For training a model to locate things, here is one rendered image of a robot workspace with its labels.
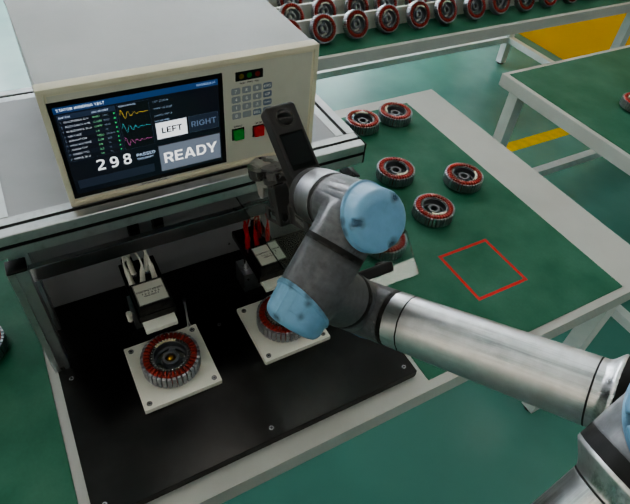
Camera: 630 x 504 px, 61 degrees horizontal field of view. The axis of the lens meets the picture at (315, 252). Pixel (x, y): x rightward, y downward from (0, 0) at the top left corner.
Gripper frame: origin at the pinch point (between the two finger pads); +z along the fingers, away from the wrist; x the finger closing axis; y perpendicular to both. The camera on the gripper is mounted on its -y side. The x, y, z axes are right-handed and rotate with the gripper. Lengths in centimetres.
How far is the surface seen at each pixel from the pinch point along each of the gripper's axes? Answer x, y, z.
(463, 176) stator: 76, 28, 38
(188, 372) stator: -18.6, 37.5, 7.7
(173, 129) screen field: -10.9, -6.6, 6.2
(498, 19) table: 172, -10, 119
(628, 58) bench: 200, 13, 73
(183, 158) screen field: -9.9, -1.3, 8.8
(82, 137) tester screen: -24.4, -8.3, 5.4
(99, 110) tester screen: -21.2, -11.7, 3.8
